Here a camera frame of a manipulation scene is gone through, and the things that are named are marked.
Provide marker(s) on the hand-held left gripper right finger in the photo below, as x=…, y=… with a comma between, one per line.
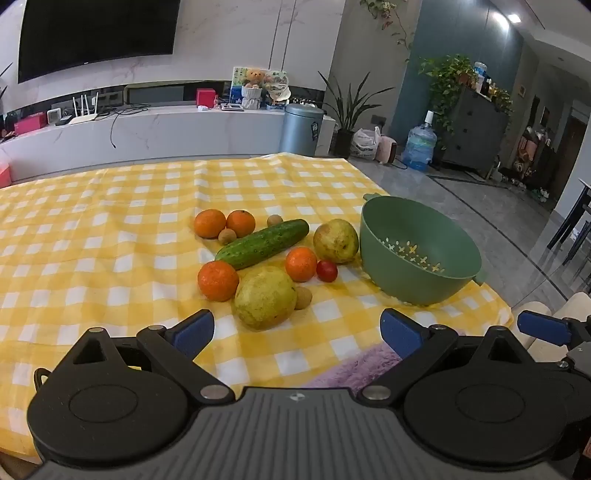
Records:
x=400, y=333

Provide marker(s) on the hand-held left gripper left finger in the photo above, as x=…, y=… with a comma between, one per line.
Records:
x=194, y=333

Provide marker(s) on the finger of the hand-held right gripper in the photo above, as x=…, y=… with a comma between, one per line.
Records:
x=542, y=326

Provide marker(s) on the green colander bowl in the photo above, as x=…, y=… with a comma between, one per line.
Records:
x=415, y=282

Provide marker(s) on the orange tangerine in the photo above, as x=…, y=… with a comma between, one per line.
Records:
x=301, y=264
x=240, y=223
x=210, y=223
x=218, y=280

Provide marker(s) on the yellow-green pear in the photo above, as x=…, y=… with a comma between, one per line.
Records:
x=265, y=297
x=336, y=241

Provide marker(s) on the red cherry tomato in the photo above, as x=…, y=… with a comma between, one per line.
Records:
x=326, y=271

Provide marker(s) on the brown longan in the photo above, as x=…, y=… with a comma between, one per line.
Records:
x=303, y=297
x=227, y=236
x=274, y=220

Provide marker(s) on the green cucumber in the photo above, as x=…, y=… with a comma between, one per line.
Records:
x=261, y=244

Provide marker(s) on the purple fluffy cushion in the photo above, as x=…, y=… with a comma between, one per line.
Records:
x=351, y=369

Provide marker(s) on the yellow checkered cloth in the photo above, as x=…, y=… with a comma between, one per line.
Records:
x=115, y=258

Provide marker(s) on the dark dining chair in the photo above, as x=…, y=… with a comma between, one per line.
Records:
x=570, y=221

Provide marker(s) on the cluttered dark shelf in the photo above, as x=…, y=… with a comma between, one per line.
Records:
x=535, y=152

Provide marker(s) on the pink heater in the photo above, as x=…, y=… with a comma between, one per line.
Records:
x=387, y=150

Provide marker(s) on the blue water jug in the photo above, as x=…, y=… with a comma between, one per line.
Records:
x=420, y=146

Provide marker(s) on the white plastic bag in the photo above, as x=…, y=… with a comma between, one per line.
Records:
x=364, y=144

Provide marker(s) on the white marble television cabinet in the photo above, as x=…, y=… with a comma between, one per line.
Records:
x=184, y=134

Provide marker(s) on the potted long-leaf plant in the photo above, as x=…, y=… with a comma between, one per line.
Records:
x=344, y=141

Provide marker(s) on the dark grey cabinet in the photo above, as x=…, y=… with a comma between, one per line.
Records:
x=475, y=134

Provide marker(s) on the grey trash can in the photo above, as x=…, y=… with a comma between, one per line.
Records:
x=300, y=129

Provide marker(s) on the red box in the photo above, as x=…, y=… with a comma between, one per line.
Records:
x=206, y=98

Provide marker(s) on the white router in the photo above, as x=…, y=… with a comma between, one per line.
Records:
x=85, y=117

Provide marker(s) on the pink-red box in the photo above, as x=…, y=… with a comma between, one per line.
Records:
x=3, y=174

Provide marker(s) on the small white device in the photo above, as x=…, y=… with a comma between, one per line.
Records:
x=57, y=116

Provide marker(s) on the printed round fan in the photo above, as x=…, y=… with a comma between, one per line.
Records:
x=280, y=90

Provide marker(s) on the teddy bear in white basket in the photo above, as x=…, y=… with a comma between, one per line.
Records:
x=253, y=81

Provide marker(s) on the green vine plant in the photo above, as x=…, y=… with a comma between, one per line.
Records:
x=443, y=74

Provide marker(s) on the magenta box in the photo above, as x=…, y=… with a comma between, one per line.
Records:
x=30, y=124

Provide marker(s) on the black television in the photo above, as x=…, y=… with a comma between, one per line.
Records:
x=92, y=37

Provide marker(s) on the hanging vine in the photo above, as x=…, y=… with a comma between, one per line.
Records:
x=385, y=11

